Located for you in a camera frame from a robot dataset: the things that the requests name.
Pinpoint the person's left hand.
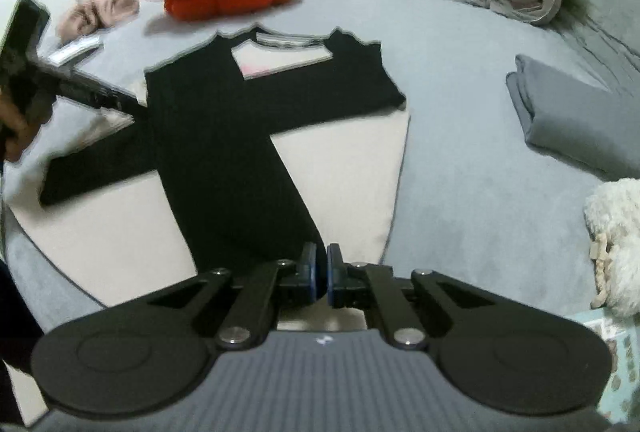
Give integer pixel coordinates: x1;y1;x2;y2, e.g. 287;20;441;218
0;92;38;163

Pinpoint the crumpled beige cloth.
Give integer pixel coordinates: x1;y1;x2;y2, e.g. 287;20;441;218
56;0;140;38

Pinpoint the teal printed box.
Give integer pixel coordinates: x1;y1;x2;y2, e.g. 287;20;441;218
570;309;640;428

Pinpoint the white fluffy plush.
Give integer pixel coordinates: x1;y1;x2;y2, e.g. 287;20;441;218
584;178;640;318

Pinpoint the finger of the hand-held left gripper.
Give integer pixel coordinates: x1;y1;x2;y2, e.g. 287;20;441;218
62;70;146;115

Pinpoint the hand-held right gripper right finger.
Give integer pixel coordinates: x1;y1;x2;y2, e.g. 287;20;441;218
326;243;496;350

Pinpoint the person's dark clothing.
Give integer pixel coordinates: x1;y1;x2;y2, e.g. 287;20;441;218
0;257;56;432

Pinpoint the folded grey garment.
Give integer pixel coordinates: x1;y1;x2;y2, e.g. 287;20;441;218
506;55;640;180

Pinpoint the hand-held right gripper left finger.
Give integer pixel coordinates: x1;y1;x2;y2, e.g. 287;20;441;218
150;243;318;348

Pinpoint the white flat packet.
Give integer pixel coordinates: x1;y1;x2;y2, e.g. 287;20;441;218
47;37;103;67

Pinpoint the cream and black raglan sweatshirt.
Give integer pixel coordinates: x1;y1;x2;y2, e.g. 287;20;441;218
5;25;413;428

